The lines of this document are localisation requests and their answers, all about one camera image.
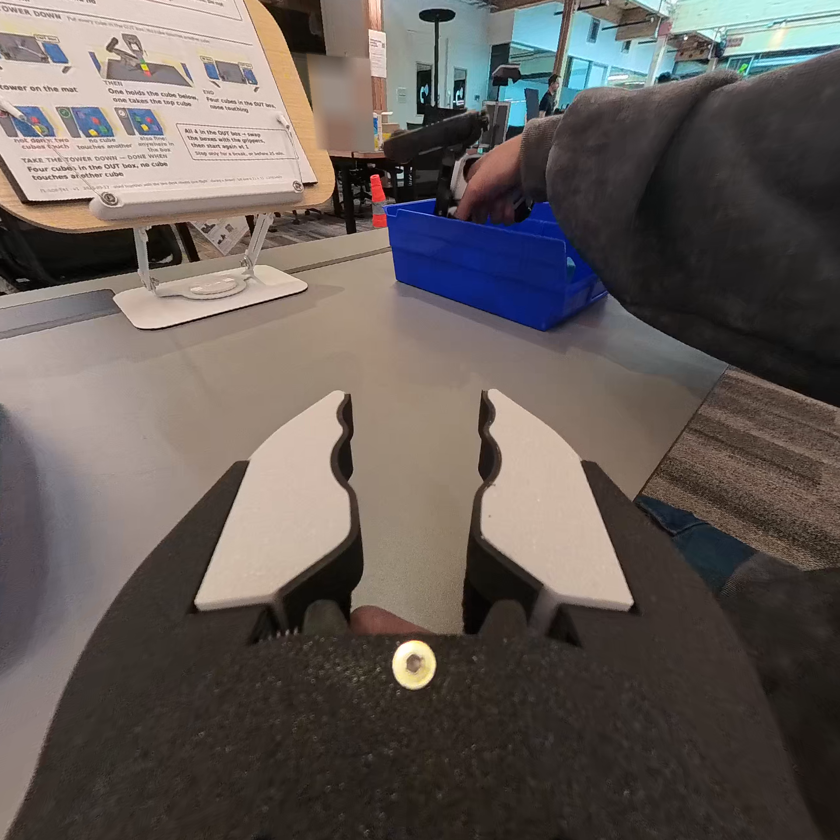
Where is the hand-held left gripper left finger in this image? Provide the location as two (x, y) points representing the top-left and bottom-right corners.
(193, 391), (364, 631)

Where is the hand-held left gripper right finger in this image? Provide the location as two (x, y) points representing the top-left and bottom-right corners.
(461, 389), (635, 634)

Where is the blue plastic bin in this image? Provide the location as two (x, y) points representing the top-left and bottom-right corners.
(384, 199), (609, 332)

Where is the person's right hand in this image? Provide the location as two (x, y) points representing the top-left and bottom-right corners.
(456, 134), (534, 225)

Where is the person's leg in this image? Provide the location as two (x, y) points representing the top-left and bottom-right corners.
(635, 495), (759, 595)

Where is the wooden board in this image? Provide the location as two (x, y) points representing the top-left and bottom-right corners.
(0, 0), (337, 235)

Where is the printed paper sheet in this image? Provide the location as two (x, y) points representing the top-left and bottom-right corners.
(190, 215), (252, 257)

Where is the person's dark jacket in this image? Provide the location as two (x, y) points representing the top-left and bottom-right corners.
(715, 551), (840, 840)

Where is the printed instruction sheet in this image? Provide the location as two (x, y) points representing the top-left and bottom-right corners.
(0, 0), (320, 221)

